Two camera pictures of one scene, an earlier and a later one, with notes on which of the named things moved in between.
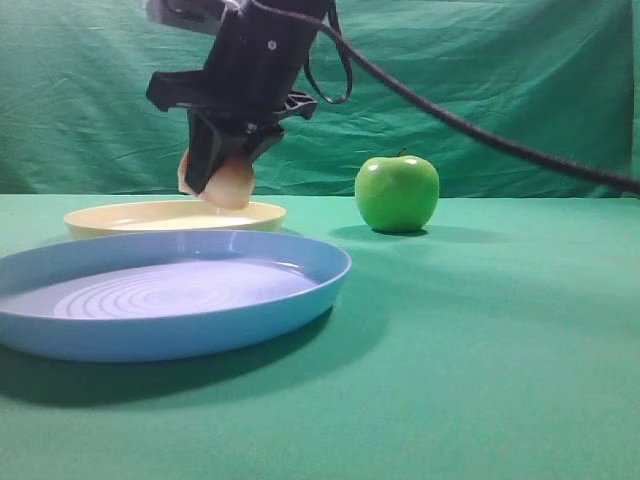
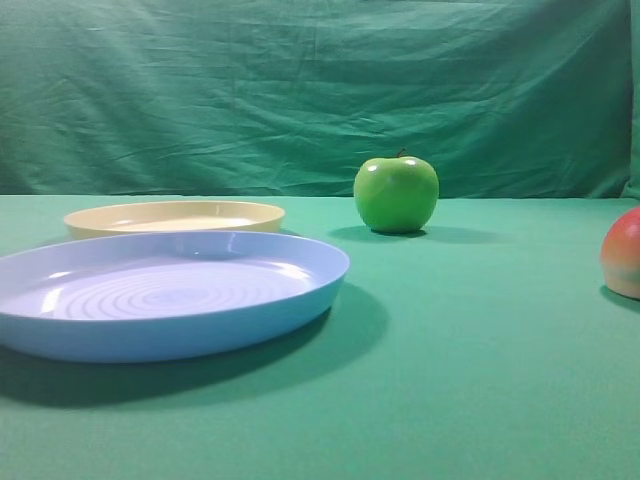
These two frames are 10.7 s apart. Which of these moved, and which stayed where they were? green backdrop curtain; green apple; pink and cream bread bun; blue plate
Moved: pink and cream bread bun
Stayed: blue plate; green apple; green backdrop curtain
